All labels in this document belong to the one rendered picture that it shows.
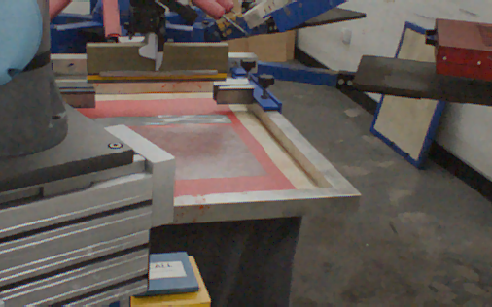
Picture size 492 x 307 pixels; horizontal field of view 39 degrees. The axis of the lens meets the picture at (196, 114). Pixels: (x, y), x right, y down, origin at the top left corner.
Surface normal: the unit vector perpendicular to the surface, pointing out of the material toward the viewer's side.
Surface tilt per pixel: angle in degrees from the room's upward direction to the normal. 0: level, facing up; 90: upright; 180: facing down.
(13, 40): 97
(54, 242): 90
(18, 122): 72
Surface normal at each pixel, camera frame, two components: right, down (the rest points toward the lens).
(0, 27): 0.14, 0.46
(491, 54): -0.30, 0.36
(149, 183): 0.57, 0.30
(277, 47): 0.22, 0.04
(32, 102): 0.71, -0.04
